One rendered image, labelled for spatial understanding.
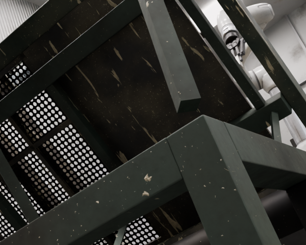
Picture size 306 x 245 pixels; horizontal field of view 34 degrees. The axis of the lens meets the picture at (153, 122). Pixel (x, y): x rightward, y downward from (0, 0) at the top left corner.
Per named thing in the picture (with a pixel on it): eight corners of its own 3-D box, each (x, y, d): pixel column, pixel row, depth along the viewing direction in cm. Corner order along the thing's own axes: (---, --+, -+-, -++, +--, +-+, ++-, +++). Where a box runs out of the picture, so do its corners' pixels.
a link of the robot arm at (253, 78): (229, 73, 302) (249, 64, 300) (234, 90, 316) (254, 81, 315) (237, 89, 294) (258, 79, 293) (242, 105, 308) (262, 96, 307)
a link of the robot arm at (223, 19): (217, 26, 252) (242, 17, 250) (212, 8, 263) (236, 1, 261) (222, 42, 259) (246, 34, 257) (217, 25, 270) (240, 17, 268)
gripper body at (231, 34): (220, 37, 250) (223, 48, 244) (234, 27, 247) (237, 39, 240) (229, 46, 255) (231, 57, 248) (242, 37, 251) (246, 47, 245)
